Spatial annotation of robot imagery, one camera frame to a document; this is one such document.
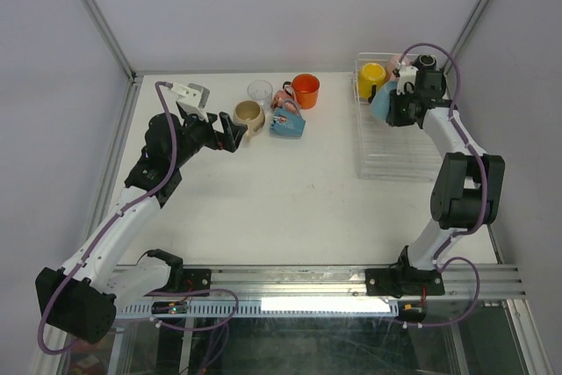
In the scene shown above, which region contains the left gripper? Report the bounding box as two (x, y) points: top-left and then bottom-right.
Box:
(170, 110), (246, 168)

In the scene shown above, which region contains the beige mug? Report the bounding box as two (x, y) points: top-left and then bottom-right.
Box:
(234, 100), (265, 141)

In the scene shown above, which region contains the white light-blue mug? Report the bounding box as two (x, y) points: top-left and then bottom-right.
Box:
(370, 81), (397, 122)

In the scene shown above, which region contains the black mug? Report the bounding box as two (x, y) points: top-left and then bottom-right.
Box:
(413, 54), (437, 71)

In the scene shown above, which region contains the clear plastic cup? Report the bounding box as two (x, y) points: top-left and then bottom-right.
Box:
(247, 80), (273, 111)

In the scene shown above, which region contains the yellow mug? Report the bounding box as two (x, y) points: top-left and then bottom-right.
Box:
(357, 62), (386, 103)

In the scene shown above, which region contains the blue mug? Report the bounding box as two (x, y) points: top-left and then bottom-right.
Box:
(269, 99), (306, 139)

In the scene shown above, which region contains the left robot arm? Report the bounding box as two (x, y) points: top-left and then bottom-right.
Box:
(35, 111), (248, 344)

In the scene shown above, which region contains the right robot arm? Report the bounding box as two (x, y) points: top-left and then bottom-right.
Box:
(382, 65), (505, 298)

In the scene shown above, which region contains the clear dish rack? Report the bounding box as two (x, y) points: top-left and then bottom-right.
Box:
(352, 53), (442, 183)

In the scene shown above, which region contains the pink patterned mug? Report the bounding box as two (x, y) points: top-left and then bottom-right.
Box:
(270, 90), (294, 110)

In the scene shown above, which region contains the orange mug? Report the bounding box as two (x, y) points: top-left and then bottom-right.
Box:
(283, 74), (321, 110)

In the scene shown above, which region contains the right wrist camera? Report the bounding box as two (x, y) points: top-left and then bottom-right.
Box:
(393, 58), (418, 95)

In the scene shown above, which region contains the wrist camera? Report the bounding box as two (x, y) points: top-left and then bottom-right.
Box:
(169, 83), (210, 121)
(393, 58), (418, 95)

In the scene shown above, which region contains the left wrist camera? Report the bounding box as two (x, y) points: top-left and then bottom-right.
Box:
(169, 83), (210, 121)

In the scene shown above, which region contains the white cable duct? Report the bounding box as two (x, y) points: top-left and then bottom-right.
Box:
(117, 296), (399, 320)

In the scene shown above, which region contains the aluminium mounting rail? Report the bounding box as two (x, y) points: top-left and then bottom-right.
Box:
(102, 258), (526, 305)

